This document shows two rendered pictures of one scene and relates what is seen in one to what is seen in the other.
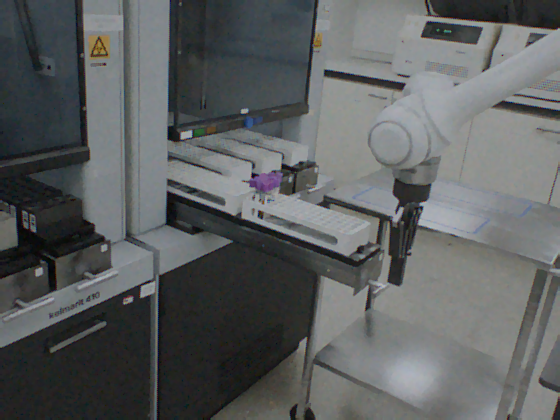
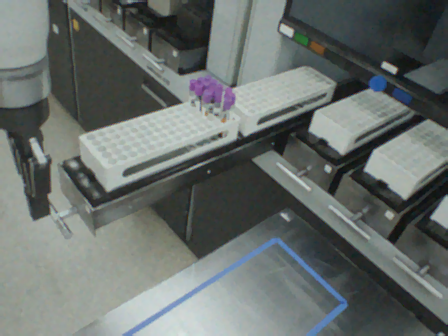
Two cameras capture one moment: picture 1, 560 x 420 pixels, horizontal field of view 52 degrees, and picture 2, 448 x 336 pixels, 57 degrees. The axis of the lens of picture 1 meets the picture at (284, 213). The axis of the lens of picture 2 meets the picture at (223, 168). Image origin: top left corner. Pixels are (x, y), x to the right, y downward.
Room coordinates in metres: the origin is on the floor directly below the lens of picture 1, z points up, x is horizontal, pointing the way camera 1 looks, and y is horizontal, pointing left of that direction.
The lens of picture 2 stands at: (1.47, -0.64, 1.32)
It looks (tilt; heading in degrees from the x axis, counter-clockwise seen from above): 41 degrees down; 100
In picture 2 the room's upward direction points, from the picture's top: 11 degrees clockwise
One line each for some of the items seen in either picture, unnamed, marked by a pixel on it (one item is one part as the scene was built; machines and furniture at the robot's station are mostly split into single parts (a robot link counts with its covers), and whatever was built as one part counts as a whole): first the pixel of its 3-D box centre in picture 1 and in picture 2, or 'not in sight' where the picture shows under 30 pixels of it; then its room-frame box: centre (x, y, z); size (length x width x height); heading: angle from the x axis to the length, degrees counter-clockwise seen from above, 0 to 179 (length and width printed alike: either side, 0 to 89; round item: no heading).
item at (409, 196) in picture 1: (409, 200); (21, 121); (1.11, -0.25, 0.96); 0.08 x 0.07 x 0.09; 147
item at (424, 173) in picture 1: (415, 166); (11, 74); (1.11, -0.25, 1.03); 0.09 x 0.09 x 0.06
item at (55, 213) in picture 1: (57, 217); (191, 22); (1.10, 0.47, 0.85); 0.12 x 0.02 x 0.06; 148
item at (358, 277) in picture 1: (255, 227); (216, 141); (1.32, 0.07, 0.78); 0.73 x 0.14 x 0.09; 57
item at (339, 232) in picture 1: (303, 222); (165, 140); (1.24, -0.05, 0.83); 0.30 x 0.10 x 0.06; 57
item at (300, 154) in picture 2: not in sight; (387, 120); (1.69, 0.37, 0.78); 0.73 x 0.14 x 0.09; 57
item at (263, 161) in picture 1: (234, 155); (424, 153); (1.75, 0.17, 0.83); 0.30 x 0.10 x 0.06; 57
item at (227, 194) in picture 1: (203, 188); (278, 99); (1.42, 0.22, 0.83); 0.30 x 0.10 x 0.06; 57
